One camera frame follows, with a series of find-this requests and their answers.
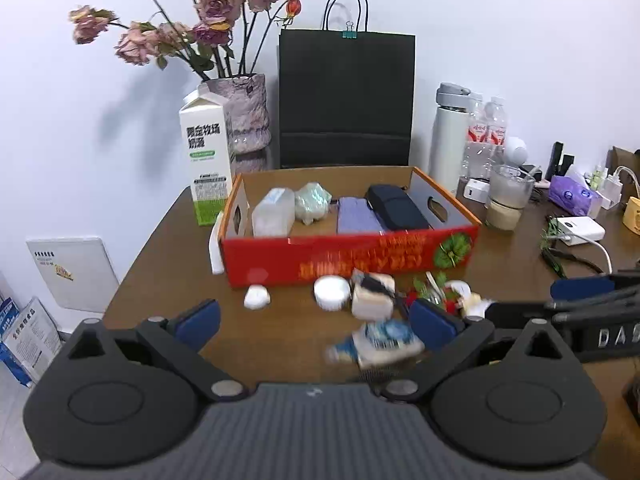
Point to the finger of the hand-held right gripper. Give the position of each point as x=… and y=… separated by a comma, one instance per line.
x=515, y=312
x=582, y=287

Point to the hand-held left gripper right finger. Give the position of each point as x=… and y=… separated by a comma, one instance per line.
x=432, y=322

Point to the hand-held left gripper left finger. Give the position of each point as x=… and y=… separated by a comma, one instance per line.
x=200, y=320

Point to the red artificial flower sprig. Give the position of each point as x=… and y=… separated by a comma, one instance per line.
x=422, y=290

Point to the white plush toy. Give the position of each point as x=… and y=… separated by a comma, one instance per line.
x=460, y=290

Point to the blue white snack packet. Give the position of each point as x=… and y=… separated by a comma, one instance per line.
x=385, y=340

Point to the white cap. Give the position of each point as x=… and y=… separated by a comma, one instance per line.
x=256, y=296

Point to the white package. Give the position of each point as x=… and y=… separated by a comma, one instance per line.
x=370, y=305

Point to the white round jar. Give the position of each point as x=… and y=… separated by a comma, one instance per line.
x=331, y=291

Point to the red cardboard box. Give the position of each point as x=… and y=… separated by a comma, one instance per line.
x=350, y=255

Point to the wooden desktop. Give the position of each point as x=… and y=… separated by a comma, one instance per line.
x=280, y=340

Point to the white power bank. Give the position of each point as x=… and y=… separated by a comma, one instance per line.
x=580, y=230

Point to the white tube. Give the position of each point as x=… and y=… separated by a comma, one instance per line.
x=216, y=255

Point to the yellow container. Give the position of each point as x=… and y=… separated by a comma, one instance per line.
x=632, y=215

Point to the purple tissue box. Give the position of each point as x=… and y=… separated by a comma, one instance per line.
x=572, y=197

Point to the white power adapter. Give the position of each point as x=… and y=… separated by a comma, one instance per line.
x=612, y=190

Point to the small bottles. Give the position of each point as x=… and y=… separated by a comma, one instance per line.
x=597, y=175

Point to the glass cup with beige drink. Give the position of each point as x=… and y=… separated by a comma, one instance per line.
x=507, y=195

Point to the navy pouch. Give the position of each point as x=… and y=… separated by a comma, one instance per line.
x=395, y=207

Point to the white charger cube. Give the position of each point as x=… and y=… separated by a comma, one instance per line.
x=475, y=191

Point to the translucent plastic container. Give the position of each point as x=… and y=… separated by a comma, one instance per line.
x=272, y=212

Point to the black device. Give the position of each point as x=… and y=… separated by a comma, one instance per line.
x=556, y=160

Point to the purple tissue pack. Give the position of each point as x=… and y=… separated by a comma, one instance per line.
x=355, y=215

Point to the brown paper bag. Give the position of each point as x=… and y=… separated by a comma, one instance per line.
x=622, y=157

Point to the white round speaker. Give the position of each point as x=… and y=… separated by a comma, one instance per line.
x=516, y=151

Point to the white green milk carton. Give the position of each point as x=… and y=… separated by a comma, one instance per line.
x=205, y=160

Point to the crumpled clear bag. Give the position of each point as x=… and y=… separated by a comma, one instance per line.
x=312, y=200

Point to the blue white carton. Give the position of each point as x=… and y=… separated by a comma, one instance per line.
x=30, y=340

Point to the white thermos bottle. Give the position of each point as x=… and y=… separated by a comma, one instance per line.
x=447, y=145

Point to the red label water bottle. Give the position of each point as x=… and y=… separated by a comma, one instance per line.
x=475, y=135
x=497, y=130

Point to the purple marbled vase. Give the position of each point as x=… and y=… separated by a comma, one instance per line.
x=247, y=110

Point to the black paper bag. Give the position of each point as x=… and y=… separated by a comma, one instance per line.
x=345, y=90

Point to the green binder clip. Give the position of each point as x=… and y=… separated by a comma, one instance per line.
x=349, y=34

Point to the dried pink rose bouquet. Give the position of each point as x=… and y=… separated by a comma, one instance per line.
x=217, y=5

